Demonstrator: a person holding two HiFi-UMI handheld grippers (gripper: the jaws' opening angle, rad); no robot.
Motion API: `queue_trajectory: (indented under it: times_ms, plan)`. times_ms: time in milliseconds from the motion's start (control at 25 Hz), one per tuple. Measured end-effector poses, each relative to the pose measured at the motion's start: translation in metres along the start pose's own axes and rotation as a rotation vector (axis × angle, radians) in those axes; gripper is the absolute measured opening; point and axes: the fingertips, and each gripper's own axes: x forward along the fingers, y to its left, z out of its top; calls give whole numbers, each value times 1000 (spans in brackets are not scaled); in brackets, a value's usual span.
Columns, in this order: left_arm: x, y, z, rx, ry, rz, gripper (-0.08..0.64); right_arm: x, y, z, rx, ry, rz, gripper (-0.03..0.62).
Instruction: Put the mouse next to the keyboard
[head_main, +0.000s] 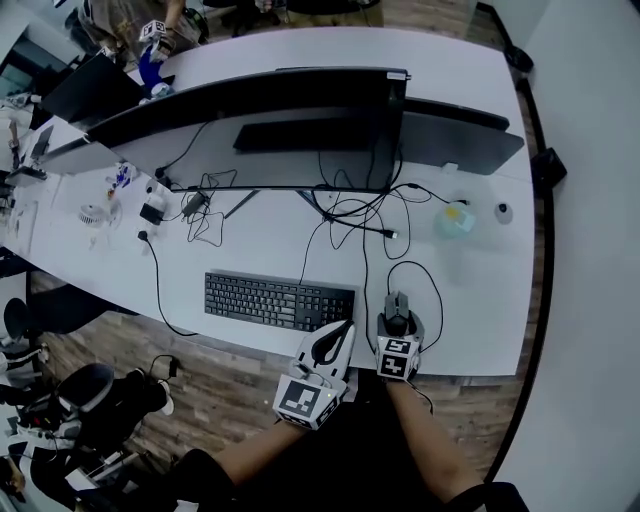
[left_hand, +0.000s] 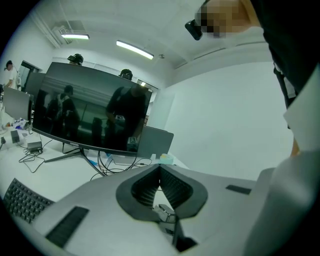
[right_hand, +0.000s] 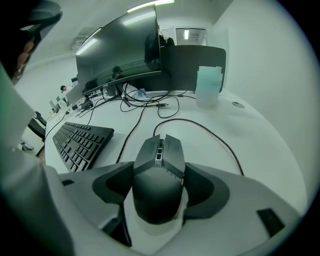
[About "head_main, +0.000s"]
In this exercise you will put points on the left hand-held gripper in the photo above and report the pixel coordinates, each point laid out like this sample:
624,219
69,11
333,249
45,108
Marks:
305,400

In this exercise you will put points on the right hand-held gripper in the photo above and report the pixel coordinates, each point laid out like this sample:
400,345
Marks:
397,357

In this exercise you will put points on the black keyboard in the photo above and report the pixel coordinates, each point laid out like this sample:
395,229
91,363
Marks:
277,301

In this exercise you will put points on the person's left forearm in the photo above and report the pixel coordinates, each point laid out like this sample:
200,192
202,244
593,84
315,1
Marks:
260,452

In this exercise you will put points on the person's right forearm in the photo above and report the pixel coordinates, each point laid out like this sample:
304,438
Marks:
430,440

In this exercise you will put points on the pale green round container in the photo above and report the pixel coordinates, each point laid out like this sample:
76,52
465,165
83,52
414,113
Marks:
454,221

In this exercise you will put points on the black monitor stand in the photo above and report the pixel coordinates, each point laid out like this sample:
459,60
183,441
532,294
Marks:
310,202

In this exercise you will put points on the small grey round device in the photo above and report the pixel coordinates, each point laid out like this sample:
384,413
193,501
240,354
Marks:
504,212

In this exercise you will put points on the black power brick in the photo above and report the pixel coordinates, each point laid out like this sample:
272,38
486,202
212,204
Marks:
196,203

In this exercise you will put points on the black floor box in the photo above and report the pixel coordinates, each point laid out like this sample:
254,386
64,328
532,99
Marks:
549,166

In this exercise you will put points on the black power adapter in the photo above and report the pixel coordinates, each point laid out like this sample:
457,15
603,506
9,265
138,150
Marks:
151,213

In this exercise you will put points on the black curved monitor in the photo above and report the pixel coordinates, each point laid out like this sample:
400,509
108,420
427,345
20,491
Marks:
260,125

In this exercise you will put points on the small white desk fan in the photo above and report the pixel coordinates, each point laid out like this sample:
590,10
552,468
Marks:
97,216

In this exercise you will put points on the black waste bin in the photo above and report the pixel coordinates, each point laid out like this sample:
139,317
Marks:
519,57

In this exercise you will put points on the black round stool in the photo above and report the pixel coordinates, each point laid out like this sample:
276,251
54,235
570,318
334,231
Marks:
16,317

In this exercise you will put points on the blue object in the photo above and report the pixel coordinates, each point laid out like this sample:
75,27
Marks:
151,70

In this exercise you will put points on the black flat monitor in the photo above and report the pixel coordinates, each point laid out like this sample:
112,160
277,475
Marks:
90,90

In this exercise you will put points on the small white round camera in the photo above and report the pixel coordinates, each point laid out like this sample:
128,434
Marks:
156,192

